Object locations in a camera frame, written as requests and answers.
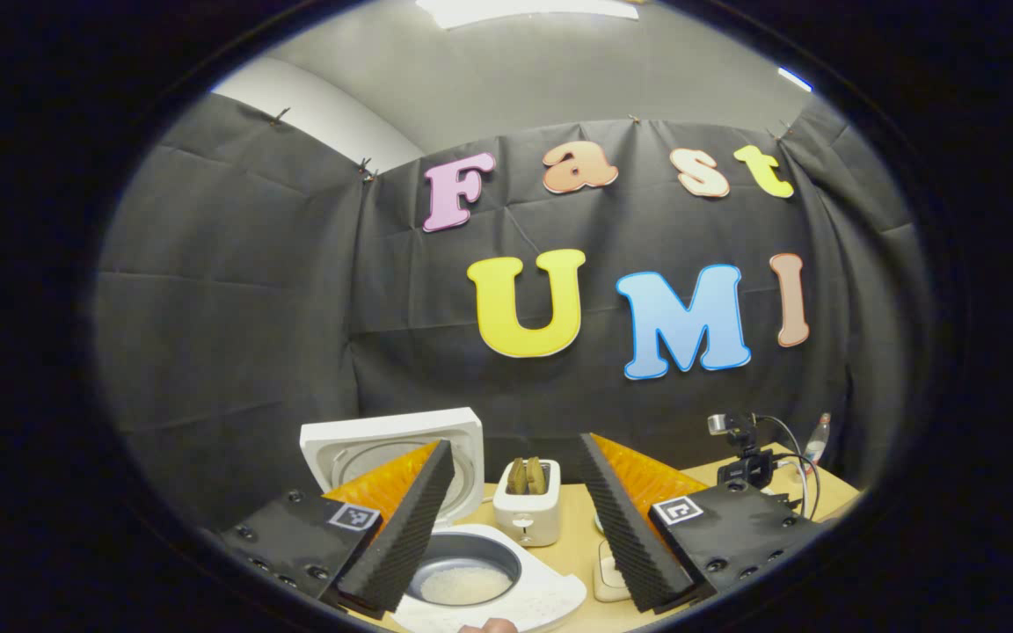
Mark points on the white toaster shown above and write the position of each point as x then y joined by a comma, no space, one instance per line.
528,519

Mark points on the black camera on tripod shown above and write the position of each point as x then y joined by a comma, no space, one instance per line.
748,462

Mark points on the white rice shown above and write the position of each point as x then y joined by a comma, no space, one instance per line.
464,585

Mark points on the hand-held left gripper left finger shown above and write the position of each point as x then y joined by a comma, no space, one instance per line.
405,527

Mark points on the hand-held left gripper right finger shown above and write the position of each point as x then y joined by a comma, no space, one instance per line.
625,527

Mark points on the large ceiling light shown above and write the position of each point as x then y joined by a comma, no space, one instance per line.
524,10

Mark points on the clear water bottle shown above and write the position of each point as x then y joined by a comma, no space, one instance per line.
818,440

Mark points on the white rice cooker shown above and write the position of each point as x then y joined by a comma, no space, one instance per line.
366,435

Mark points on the toast slices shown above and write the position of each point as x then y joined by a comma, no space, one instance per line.
528,476

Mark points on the small ceiling light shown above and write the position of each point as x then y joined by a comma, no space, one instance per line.
795,79

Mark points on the black backdrop cloth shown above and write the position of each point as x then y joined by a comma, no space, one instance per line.
225,308

